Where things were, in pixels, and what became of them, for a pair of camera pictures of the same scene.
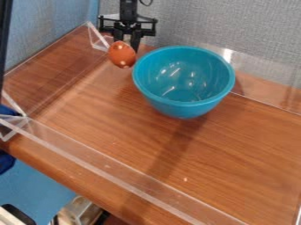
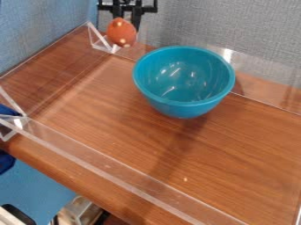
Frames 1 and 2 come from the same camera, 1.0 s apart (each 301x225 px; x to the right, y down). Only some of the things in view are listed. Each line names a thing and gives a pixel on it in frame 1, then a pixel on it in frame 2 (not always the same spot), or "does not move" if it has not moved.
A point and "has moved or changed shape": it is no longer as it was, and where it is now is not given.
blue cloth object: x=7 y=158 does not move
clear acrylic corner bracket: x=98 y=40 does not move
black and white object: x=14 y=216 does not move
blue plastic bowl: x=184 y=80 does not move
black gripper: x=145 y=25 -> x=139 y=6
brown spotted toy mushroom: x=121 y=54 has moved or changed shape
